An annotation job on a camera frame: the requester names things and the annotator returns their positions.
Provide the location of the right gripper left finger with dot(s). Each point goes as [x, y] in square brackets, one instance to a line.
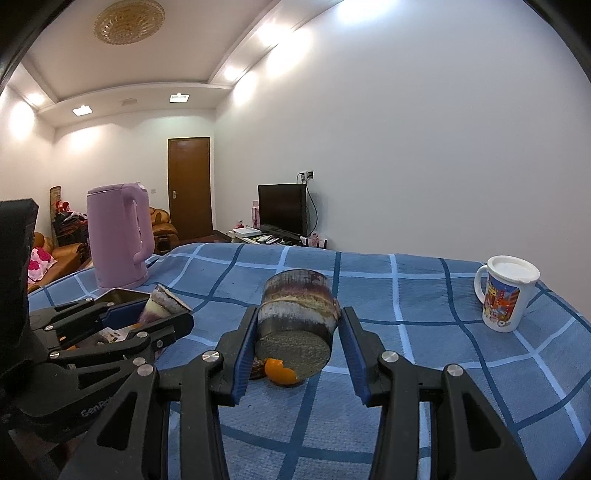
[129, 439]

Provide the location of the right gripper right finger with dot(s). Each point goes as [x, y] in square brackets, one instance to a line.
[468, 438]

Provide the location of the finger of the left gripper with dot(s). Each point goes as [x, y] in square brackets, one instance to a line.
[144, 342]
[65, 325]

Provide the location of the pink metal tin tray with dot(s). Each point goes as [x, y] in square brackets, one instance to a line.
[110, 318]

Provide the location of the pink floral cushion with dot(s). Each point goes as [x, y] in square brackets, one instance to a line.
[39, 264]

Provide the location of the brown leather sofa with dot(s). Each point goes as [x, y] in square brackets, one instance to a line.
[70, 247]

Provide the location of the pink electric kettle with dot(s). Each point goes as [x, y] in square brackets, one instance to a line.
[120, 234]

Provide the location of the blue plaid tablecloth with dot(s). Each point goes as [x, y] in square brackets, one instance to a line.
[537, 377]

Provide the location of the small orange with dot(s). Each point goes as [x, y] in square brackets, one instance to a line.
[280, 374]

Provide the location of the brown wooden door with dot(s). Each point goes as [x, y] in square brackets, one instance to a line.
[189, 186]

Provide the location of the white printed mug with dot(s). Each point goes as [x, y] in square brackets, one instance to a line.
[505, 285]

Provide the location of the white TV stand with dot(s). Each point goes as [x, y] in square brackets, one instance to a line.
[273, 236]

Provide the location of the black television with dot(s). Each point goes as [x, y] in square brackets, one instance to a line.
[284, 207]

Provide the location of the round gold ceiling lamp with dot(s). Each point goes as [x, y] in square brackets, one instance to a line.
[128, 22]

